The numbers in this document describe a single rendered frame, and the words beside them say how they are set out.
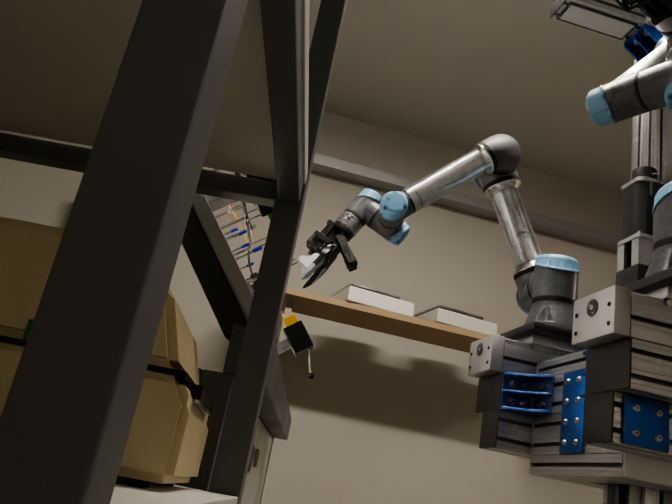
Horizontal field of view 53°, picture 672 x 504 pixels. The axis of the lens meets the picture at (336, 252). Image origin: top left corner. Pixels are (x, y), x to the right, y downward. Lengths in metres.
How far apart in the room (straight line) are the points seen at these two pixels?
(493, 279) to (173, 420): 3.51
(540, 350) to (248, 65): 1.28
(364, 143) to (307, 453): 1.78
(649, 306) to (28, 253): 1.05
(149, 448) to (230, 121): 0.37
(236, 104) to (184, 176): 0.45
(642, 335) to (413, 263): 2.61
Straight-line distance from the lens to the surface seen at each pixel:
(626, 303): 1.30
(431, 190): 1.90
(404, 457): 3.62
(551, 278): 1.86
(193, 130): 0.27
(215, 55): 0.29
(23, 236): 0.61
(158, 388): 0.55
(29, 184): 3.79
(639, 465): 1.43
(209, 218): 0.94
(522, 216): 2.07
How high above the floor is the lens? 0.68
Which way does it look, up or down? 20 degrees up
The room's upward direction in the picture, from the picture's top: 11 degrees clockwise
